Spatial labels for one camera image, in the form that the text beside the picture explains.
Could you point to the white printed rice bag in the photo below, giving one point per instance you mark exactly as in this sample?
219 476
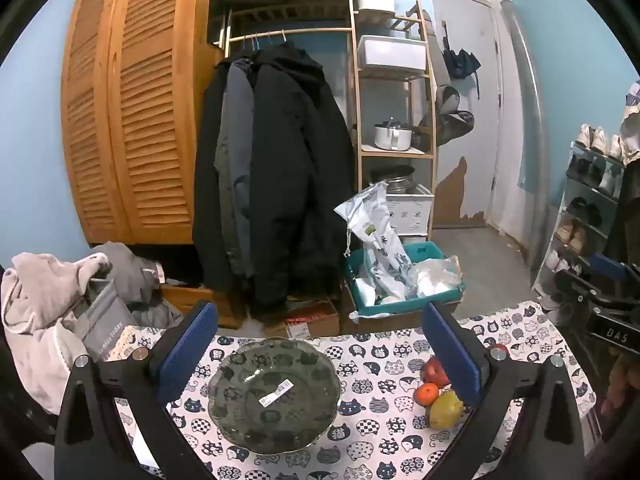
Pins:
372 230

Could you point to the black hanging jacket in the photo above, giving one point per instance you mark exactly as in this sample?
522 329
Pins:
207 195

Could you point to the clear plastic bag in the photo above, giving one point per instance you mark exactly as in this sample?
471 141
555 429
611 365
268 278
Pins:
435 277

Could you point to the scalloped glass bowl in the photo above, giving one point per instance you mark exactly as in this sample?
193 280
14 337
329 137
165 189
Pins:
250 400

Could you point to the red apple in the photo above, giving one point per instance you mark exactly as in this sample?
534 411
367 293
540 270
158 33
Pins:
432 371

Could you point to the cat print tablecloth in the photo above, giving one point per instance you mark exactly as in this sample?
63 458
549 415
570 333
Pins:
375 425

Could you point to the black hooded coat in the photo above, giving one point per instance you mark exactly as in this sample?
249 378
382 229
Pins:
295 160

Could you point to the yellow-green pear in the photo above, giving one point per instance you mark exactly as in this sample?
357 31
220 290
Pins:
446 409

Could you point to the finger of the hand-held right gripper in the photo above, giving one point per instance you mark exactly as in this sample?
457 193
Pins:
607 266
577 287

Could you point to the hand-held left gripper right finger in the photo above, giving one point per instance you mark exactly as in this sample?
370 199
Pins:
452 350

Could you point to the wooden louvered wardrobe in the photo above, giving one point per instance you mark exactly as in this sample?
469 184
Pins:
125 110

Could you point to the cardboard box with red contents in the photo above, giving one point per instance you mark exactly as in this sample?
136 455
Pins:
310 320

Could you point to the bamboo shelf unit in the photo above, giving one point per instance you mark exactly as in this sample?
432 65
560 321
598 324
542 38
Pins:
356 110

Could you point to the shoe rack with shoes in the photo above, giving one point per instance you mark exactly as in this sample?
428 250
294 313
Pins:
597 139

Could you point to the dark hanging bag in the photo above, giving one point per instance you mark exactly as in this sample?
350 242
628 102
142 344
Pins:
452 120

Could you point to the large white plastic bin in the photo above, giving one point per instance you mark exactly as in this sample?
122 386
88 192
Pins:
392 54

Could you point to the metal shoe rack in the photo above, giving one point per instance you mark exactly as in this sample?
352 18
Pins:
572 195

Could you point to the grey fabric tote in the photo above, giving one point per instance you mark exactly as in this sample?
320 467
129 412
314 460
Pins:
107 320

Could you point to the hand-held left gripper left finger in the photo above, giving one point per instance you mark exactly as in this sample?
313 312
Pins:
187 345

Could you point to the white patterned drawer box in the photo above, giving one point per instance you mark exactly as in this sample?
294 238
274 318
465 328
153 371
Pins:
412 212

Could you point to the white lace cloth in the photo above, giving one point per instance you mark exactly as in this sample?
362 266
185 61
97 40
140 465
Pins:
632 125

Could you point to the dark blue umbrella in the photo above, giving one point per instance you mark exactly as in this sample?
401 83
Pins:
462 62

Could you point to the teal plastic basket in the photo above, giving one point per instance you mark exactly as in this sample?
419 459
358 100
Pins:
430 250

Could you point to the bamboo clothes rack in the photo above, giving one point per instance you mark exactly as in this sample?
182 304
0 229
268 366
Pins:
290 12

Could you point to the silver cooking pot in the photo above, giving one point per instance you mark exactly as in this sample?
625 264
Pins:
392 137

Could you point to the grey metal pipe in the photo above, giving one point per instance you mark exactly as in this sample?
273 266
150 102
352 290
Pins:
530 110

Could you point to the metal steamer pot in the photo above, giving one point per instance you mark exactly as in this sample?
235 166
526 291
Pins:
395 180

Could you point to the wooden drawer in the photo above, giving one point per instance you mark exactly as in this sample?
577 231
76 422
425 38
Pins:
220 310

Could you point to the grey door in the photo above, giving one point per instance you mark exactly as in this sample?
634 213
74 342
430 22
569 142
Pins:
467 160

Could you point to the grey padded jacket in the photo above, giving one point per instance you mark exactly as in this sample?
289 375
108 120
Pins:
130 270

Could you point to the person's right hand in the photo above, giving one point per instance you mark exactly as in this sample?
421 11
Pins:
624 382

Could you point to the orange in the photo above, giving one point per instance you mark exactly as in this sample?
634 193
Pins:
426 394

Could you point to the grey hanging jacket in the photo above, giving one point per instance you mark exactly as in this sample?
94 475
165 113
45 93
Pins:
236 135

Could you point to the dark cloth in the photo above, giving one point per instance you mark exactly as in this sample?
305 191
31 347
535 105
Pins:
625 220

